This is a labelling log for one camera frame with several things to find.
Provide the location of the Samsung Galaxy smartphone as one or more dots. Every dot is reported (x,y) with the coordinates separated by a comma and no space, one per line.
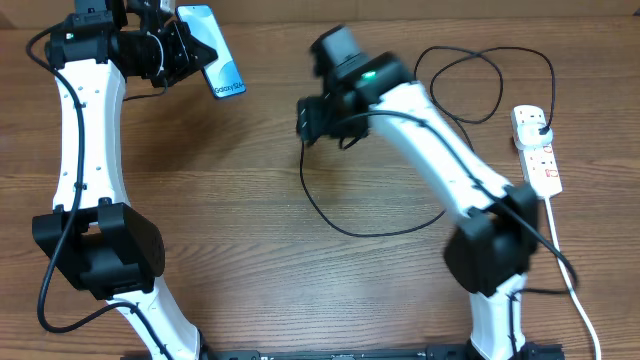
(219,69)

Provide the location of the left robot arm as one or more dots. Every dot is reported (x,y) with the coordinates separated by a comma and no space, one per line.
(93,236)

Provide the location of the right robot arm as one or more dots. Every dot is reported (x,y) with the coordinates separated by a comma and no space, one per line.
(495,222)

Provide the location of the white power strip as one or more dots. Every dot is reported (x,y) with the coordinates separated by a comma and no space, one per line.
(539,165)

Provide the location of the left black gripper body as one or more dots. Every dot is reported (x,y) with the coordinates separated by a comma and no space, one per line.
(175,60)

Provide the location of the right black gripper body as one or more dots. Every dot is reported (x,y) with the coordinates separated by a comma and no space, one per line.
(317,123)

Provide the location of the white charger plug adapter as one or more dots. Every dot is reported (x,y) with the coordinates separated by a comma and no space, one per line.
(530,136)

